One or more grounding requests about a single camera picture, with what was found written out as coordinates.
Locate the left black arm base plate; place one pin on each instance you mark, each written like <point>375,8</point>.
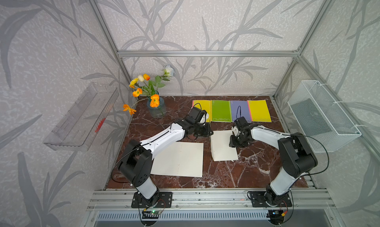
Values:
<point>159,199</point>

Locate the glass vase with flowers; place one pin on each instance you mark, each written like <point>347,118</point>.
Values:
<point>145,86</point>

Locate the yellow notebook pink spine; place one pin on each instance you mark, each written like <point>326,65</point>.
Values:
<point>259,111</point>

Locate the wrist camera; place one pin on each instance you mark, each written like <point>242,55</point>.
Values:
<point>197,116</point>
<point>240,125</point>

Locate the brown slotted spatula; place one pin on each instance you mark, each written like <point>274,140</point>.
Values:
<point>119,177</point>

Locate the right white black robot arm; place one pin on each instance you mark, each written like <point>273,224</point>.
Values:
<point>297,157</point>

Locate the white wire mesh basket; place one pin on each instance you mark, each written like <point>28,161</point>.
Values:
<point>321,118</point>

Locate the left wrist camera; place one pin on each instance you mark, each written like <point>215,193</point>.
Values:
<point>197,116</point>

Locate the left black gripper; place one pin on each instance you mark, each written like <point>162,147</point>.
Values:
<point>207,132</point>

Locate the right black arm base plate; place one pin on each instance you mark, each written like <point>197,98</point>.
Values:
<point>268,199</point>

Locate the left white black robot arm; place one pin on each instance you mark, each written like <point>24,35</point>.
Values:
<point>137,159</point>

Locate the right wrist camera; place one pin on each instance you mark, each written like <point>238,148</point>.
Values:
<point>240,125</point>

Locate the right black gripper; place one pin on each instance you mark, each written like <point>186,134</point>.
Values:
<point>232,144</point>

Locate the purple notebook green spine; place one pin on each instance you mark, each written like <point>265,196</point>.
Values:
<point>239,109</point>

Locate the clear plastic wall tray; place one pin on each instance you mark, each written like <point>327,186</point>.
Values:
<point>79,127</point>

